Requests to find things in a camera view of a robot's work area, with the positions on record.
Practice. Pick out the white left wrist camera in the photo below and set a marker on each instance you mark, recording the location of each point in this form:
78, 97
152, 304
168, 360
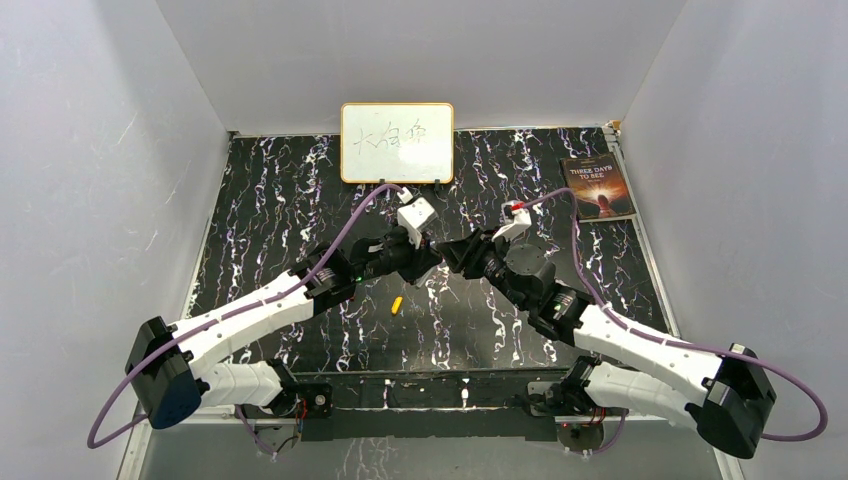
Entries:
414, 217

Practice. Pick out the yellow pen cap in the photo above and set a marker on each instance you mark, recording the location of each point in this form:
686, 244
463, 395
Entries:
396, 306

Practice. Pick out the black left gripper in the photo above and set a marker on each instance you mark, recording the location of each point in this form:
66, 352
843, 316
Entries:
421, 259

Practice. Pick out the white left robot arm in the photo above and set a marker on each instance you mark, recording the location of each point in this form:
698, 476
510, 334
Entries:
178, 368

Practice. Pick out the white dry-erase board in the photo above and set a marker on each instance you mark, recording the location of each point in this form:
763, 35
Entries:
402, 143

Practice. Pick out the dark Three Days book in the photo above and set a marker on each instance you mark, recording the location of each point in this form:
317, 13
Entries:
599, 186

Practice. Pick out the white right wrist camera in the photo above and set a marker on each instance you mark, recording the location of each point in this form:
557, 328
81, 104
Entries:
515, 220

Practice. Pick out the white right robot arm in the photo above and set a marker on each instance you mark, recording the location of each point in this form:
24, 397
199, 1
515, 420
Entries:
725, 396

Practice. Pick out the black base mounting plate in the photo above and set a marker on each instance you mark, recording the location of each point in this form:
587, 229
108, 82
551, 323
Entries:
526, 403

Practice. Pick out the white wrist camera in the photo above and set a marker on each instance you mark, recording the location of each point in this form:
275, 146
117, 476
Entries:
515, 220
414, 217

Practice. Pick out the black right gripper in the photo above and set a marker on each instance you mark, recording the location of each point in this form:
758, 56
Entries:
464, 255

